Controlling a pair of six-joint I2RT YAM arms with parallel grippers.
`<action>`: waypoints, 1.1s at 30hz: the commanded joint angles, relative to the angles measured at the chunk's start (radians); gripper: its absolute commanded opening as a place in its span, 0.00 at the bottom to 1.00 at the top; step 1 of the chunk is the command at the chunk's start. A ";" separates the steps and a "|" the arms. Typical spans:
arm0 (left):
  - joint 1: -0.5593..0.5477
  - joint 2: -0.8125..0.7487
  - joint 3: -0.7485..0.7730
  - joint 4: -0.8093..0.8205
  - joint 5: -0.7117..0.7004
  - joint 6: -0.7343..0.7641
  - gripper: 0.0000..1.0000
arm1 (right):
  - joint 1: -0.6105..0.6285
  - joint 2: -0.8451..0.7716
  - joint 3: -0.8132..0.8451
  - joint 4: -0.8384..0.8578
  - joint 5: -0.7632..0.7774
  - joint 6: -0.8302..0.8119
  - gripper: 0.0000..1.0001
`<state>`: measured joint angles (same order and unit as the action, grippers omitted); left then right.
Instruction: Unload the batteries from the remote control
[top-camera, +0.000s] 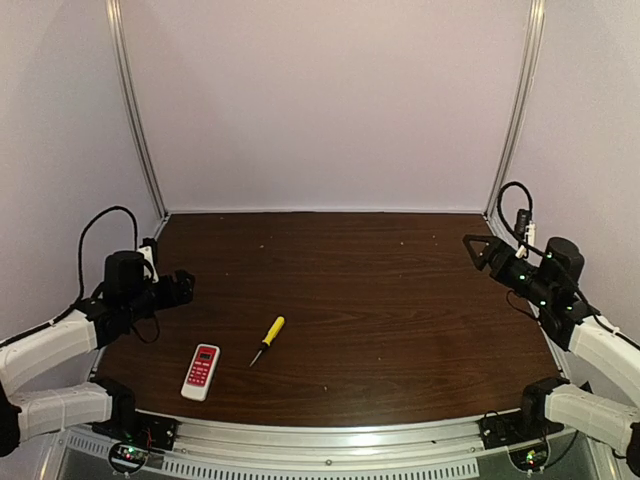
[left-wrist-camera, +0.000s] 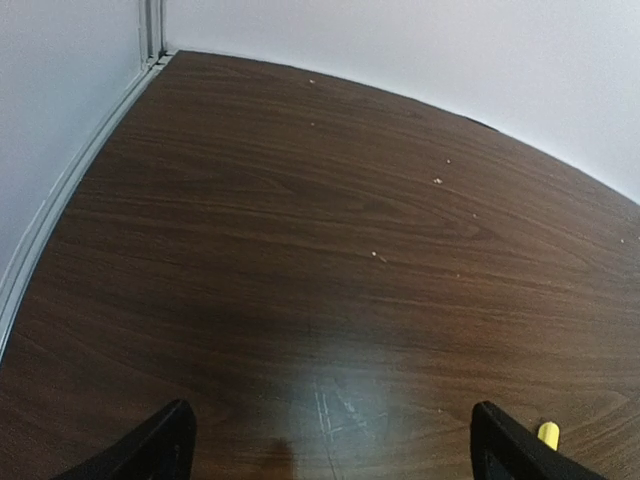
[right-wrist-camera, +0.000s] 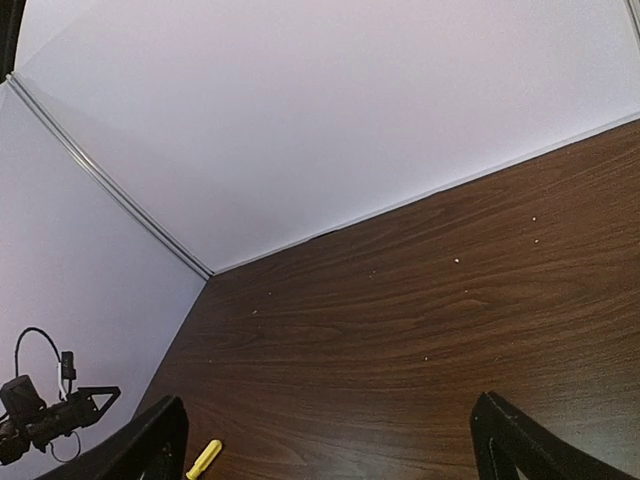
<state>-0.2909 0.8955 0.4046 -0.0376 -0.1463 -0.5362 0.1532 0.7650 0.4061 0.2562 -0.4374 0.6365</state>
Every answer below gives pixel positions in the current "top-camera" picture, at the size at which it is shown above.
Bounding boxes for white red remote control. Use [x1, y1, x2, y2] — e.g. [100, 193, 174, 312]
[181, 343, 221, 402]

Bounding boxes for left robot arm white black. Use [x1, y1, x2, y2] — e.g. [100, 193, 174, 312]
[1, 248, 195, 456]

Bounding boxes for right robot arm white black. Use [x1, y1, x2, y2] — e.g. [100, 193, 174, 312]
[463, 234, 639, 474]

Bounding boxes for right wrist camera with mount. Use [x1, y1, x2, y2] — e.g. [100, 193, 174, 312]
[514, 209, 536, 258]

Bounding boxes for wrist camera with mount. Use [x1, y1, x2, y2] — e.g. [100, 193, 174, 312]
[137, 237, 159, 283]
[514, 209, 536, 258]

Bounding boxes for right black braided cable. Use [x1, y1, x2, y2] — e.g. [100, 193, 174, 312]
[496, 180, 616, 331]

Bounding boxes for black braided cable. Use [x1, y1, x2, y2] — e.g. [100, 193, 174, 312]
[496, 180, 616, 331]
[49, 205, 140, 326]

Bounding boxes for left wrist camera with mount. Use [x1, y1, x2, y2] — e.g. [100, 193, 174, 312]
[137, 237, 159, 283]

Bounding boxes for yellow handled screwdriver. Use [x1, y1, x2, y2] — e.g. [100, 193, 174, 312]
[249, 316, 286, 367]

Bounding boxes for left black braided cable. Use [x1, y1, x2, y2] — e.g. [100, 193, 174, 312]
[49, 205, 140, 326]

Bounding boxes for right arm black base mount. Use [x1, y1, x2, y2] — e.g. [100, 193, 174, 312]
[477, 410, 564, 475]

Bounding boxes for front aluminium rail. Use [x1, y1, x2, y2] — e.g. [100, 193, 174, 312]
[49, 417, 616, 480]

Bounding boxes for right aluminium frame post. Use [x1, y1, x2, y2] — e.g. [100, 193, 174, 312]
[484, 0, 546, 220]

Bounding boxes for aluminium frame post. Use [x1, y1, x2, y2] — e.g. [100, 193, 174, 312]
[106, 0, 168, 220]
[484, 0, 546, 220]

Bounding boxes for left aluminium frame post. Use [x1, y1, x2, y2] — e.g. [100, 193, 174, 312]
[106, 0, 168, 220]

